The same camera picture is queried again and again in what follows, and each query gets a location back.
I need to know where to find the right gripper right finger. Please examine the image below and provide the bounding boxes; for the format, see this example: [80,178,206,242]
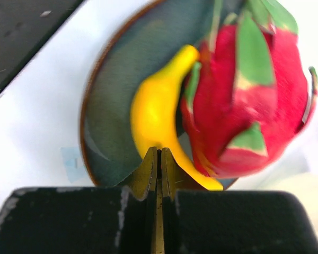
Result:
[161,148,318,253]

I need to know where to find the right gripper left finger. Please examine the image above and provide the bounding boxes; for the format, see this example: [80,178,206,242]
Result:
[0,148,158,253]

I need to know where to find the yellow fake banana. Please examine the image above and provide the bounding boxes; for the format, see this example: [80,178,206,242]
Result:
[130,44,223,191]

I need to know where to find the red fake dragon fruit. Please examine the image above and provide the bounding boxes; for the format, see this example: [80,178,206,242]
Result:
[181,1,318,178]

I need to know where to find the blue ceramic plate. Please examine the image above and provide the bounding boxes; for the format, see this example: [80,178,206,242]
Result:
[79,1,214,189]

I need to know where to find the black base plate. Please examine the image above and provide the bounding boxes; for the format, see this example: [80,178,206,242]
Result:
[0,0,83,93]

